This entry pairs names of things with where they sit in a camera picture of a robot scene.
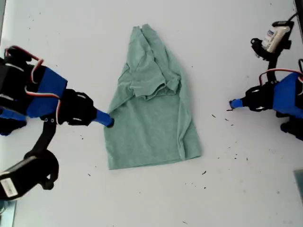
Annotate green t-shirt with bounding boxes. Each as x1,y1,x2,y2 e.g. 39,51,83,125
103,23,202,170

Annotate shiny steel plate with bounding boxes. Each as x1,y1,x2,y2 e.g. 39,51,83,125
0,200,18,227

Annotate black camera stalk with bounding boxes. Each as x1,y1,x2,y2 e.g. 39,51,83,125
266,53,283,84
23,117,59,161

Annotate red white arm wire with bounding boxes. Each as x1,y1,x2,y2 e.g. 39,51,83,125
4,46,63,125
258,59,303,95

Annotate white labelled wrist camera box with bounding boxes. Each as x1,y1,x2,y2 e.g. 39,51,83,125
250,20,295,61

